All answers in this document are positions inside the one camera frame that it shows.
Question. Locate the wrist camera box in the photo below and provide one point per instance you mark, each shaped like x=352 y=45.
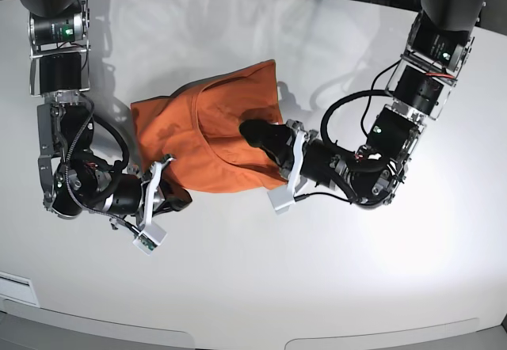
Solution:
x=282 y=198
x=151 y=237

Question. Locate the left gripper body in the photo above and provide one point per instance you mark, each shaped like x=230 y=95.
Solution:
x=296 y=181

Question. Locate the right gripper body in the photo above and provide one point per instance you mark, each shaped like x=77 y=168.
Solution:
x=151 y=179

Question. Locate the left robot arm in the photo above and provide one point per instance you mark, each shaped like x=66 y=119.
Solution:
x=437 y=47

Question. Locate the orange T-shirt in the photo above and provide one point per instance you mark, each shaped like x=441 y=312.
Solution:
x=199 y=126

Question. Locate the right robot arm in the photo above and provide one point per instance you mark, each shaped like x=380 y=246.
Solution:
x=83 y=158

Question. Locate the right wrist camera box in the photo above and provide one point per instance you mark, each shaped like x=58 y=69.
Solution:
x=151 y=237

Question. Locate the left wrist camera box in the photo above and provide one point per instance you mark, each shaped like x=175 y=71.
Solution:
x=282 y=198

